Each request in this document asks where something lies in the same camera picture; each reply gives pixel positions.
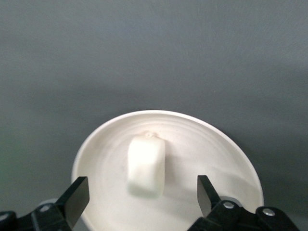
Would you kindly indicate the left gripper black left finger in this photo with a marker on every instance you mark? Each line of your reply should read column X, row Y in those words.
column 74, row 199

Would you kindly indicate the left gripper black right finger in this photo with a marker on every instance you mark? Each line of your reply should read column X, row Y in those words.
column 207, row 197

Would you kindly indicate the round white plate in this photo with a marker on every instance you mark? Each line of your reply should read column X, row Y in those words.
column 192, row 149

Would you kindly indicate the white steamed bun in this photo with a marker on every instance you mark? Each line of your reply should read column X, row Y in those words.
column 145, row 166

